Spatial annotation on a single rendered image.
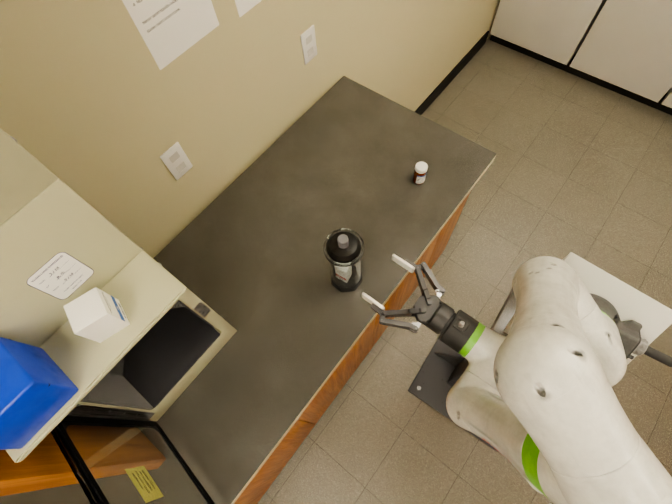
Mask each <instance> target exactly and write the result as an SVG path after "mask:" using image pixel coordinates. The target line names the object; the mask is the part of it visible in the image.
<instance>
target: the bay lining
mask: <svg viewBox="0 0 672 504"><path fill-rule="evenodd" d="M180 307H186V308H187V309H188V310H190V311H191V312H193V313H194V314H195V315H197V316H198V317H199V318H201V319H202V320H203V321H205V322H206V323H207V324H209V325H210V326H212V327H213V328H215V327H214V326H213V325H212V324H210V323H209V322H208V321H206V320H205V319H204V318H202V317H201V316H200V315H198V314H197V313H196V312H194V311H193V310H192V309H190V308H189V307H188V306H186V305H185V304H184V303H182V302H181V301H180V300H178V301H177V302H176V303H175V304H174V305H173V306H172V308H171V309H173V308H180ZM124 358H125V356H124V357H123V358H122V359H121V360H120V361H119V362H118V363H117V364H116V365H115V366H114V367H113V368H112V369H111V370H110V371H109V372H108V373H107V374H106V375H105V376H104V378H103V379H102V380H101V381H100V382H99V383H98V384H97V385H96V386H95V387H94V388H93V389H92V390H91V391H90V392H89V393H88V394H87V395H86V396H85V397H84V398H83V399H82V400H81V401H80V402H87V403H96V404H104V405H112V406H120V407H129V408H137V409H145V410H152V409H153V407H152V406H151V405H150V404H149V403H148V402H147V401H146V400H145V399H144V398H143V397H142V396H141V395H140V394H139V393H138V392H137V391H136V390H135V389H134V388H133V387H132V386H131V385H130V383H129V382H128V381H127V380H126V379H125V378H124V377H123V376H122V375H123V367H124Z"/></svg>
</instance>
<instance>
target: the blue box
mask: <svg viewBox="0 0 672 504"><path fill-rule="evenodd" d="M78 390H79V389H78V388H77V386H76V385H75V384H74V383H73V382H72V381H71V380H70V379H69V378H68V376H67V375H66V374H65V373H64V372H63V371H62V370H61V369H60V368H59V366H58V365H57V364H56V363H55V362H54V361H53V360H52V359H51V358H50V356H49V355H48V354H47V353H46V352H45V351H44V350H43V349H42V348H39V347H35V346H32V345H28V344H24V343H21V342H17V341H13V340H11V339H6V338H2V337H0V450H5V449H21V448H23V447H24V446H25V445H26V444H27V443H28V442H29V441H30V440H31V439H32V438H33V437H34V436H35V435H36V434H37V433H38V432H39V430H40V429H41V428H42V427H43V426H44V425H45V424H46V423H47V422H48V421H49V420H50V419H51V418H52V417H53V416H54V415H55V414H56V413H57V412H58V411H59V410H60V409H61V408H62V407H63V406H64V405H65V404H66V403H67V402H68V401H69V400H70V399H71V398H72V397H73V396H74V395H75V394H76V393H77V392H78Z"/></svg>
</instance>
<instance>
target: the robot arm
mask: <svg viewBox="0 0 672 504"><path fill-rule="evenodd" d="M392 260H393V261H394V262H396V263H397V264H399V265H400V266H402V267H403V268H405V269H406V270H408V271H409V272H411V273H414V272H415V274H416V277H417V280H418V283H419V287H420V290H421V294H422V296H420V297H419V298H418V301H417V302H416V303H415V304H414V305H413V308H410V309H402V310H385V307H384V306H383V305H381V304H380V303H378V302H377V301H376V300H374V299H373V298H371V297H370V296H369V295H367V294H366V293H364V292H363V293H362V298H363V299H365V300H366V301H367V302H369V303H370V304H371V309H372V310H374V311H375V312H376V313H378V314H379V315H380V319H379V324H381V325H386V326H391V327H397V328H402V329H407V330H409V331H411V332H413V333H417V332H418V330H419V327H420V325H421V324H423V325H425V326H426V327H428V328H429V329H431V330H432V331H433V332H435V333H436V334H439V333H440V334H442V335H441V336H440V338H439V340H440V341H442V342H443V343H445V344H446V345H447V346H449V347H450V348H452V349H453V350H454V351H456V352H457V353H459V354H460V355H462V356H463V357H464V358H466V359H467V360H468V366H467V368H466V369H465V371H464V372H463V374H462V375H461V376H460V378H459V379H458V380H457V381H456V383H455V384H454V385H453V386H452V388H451V389H450V390H449V392H448V394H447V397H446V409H447V412H448V414H449V416H450V418H451V419H452V421H453V422H454V423H455V424H456V425H458V426H459V427H461V428H463V429H465V430H468V431H470V432H472V433H474V434H475V435H477V436H478V437H480V438H481V439H483V440H484V441H486V442H487V443H488V444H490V445H491V446H492V447H494V448H495V449H496V450H497V451H498V452H500V453H501V454H502V455H503V456H504V457H505V458H506V459H507V460H508V461H509V462H510V463H511V464H512V465H513V466H514V467H515V468H516V469H517V470H518V471H519V472H520V474H521V475H522V476H523V477H524V478H525V479H526V481H527V482H528V483H529V484H530V485H531V487H532V488H533V489H535V490H536V491H537V492H539V493H541V494H543V495H544V496H546V497H547V498H548V499H549V500H550V501H551V502H552V503H553V504H672V477H671V476H670V474H669V473H668V472H667V471H666V469H665V468H664V467H663V465H662V464H661V463H660V461H659V460H658V459H657V458H656V456H655V455H654V454H653V452H652V451H651V450H650V448H649V447H648V446H647V445H646V443H645V442H644V441H643V439H642V438H641V437H640V435H639V434H638V433H637V432H636V430H635V428H634V427H633V425H632V423H631V422H630V420H629V419H628V417H627V415H626V413H625V412H624V410H623V408H622V406H621V405H620V403H619V401H618V399H617V397H616V395H615V393H614V391H613V389H612V386H614V385H616V384H617V383H618V382H619V381H620V380H621V379H622V378H623V376H624V375H625V372H626V369H627V359H628V358H629V359H631V360H632V359H633V358H634V356H632V355H631V354H632V353H633V354H635V355H642V354H645V355H647V356H649V357H651V358H653V359H655V360H657V361H659V362H661V363H663V364H665V365H667V366H669V367H672V357H670V356H668V355H666V354H664V353H662V352H660V351H658V350H656V349H654V348H652V347H650V346H648V345H649V343H648V341H647V340H646V339H643V338H642V337H641V332H640V330H641V329H642V324H640V323H638V322H636V321H634V320H628V321H621V320H620V316H619V314H618V312H617V310H616V308H615V307H614V306H613V305H612V304H611V303H610V302H609V301H608V300H606V299H605V298H603V297H601V296H598V295H596V294H592V293H589V291H588V290H587V288H586V287H585V285H584V284H583V282H582V280H581V279H580V277H579V276H578V274H577V273H576V271H575V270H574V269H573V268H572V266H570V265H569V264H568V263H567V262H565V261H563V260H561V259H559V258H556V257H551V256H539V257H535V258H532V259H530V260H528V261H526V262H525V263H523V264H522V265H521V266H520V267H519V268H518V270H517V271H516V273H515V275H514V278H513V291H514V295H515V298H516V312H515V317H514V321H513V324H512V327H511V329H510V331H509V333H508V335H507V336H503V335H501V334H499V333H497V332H495V331H493V330H491V329H489V328H488V327H486V326H485V325H483V324H482V323H480V322H479V321H477V320H476V319H474V318H473V317H471V316H470V315H468V314H467V313H465V312H464V311H462V310H458V312H457V313H455V311H454V309H453V308H451V307H450V306H448V305H447V304H445V303H444V302H442V301H441V300H440V299H439V298H440V297H441V296H443V295H444V293H445V291H446V290H445V288H443V287H442V286H441V285H440V284H439V283H438V281H437V280H436V278H435V276H434V275H433V273H432V272H431V270H430V269H429V267H428V265H427V264H426V262H422V263H421V264H419V265H416V264H415V263H413V262H411V261H410V260H408V259H406V260H405V261H404V260H403V259H401V258H400V257H398V256H397V255H395V254H393V255H392ZM421 270H422V271H423V273H424V274H425V276H426V278H427V279H428V281H429V282H430V284H431V286H432V287H433V289H434V290H435V294H436V295H430V294H429V291H428V289H427V286H426V283H425V280H424V277H423V274H422V271H421ZM406 316H408V317H415V318H416V321H417V322H416V323H415V322H412V323H409V322H404V321H398V320H393V319H387V318H386V317H406Z"/></svg>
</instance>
